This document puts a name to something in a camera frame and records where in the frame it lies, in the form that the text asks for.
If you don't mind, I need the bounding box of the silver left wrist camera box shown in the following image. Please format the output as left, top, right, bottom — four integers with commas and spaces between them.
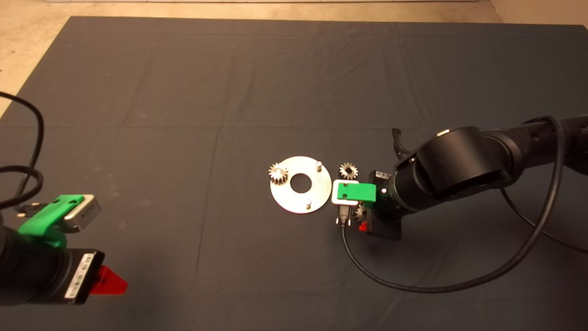
62, 195, 102, 233

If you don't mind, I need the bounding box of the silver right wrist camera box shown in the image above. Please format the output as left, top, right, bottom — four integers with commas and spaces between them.
332, 179, 360, 206

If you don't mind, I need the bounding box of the green right camera mount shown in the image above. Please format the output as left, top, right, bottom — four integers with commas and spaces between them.
337, 182, 377, 203

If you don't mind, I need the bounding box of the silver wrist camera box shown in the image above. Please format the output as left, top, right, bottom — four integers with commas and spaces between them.
62, 195, 102, 233
332, 179, 360, 206

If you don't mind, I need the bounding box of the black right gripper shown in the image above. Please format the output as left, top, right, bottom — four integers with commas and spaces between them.
359, 170, 404, 240

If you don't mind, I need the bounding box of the braided black cable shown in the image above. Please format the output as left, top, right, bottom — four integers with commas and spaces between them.
0, 91, 46, 217

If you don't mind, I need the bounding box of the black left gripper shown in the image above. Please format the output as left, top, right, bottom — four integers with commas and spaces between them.
57, 248, 129, 305

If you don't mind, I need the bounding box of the smooth thick black cable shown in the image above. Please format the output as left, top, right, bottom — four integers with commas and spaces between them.
337, 115, 566, 293

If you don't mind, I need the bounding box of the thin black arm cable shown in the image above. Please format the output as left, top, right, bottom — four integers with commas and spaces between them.
500, 188, 588, 254

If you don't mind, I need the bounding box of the dark table cloth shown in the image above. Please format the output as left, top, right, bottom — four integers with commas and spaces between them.
0, 16, 588, 331

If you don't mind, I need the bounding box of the round metal carrier plate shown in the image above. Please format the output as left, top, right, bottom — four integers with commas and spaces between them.
270, 156, 333, 214

